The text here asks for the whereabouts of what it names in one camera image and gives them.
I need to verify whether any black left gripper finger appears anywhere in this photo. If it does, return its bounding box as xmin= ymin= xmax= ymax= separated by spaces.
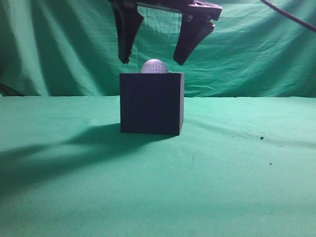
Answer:
xmin=173 ymin=14 xmax=215 ymax=66

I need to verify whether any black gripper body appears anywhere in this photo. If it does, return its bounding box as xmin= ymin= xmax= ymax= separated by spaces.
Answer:
xmin=109 ymin=0 xmax=223 ymax=21

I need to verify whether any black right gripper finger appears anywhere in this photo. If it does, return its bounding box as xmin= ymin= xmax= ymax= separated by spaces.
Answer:
xmin=111 ymin=2 xmax=144 ymax=64

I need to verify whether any white dimpled golf ball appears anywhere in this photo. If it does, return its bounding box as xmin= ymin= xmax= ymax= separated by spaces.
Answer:
xmin=140 ymin=59 xmax=169 ymax=74

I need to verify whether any dark blue cube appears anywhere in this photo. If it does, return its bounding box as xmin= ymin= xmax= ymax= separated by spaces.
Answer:
xmin=119 ymin=73 xmax=185 ymax=136

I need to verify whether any green cloth backdrop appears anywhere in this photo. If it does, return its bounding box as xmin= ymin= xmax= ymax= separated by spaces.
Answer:
xmin=0 ymin=0 xmax=316 ymax=97

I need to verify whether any green table cloth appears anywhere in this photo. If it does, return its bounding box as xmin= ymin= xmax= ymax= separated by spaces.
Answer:
xmin=0 ymin=96 xmax=316 ymax=237

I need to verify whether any black cable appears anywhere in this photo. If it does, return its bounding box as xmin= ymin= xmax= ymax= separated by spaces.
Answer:
xmin=261 ymin=0 xmax=316 ymax=32

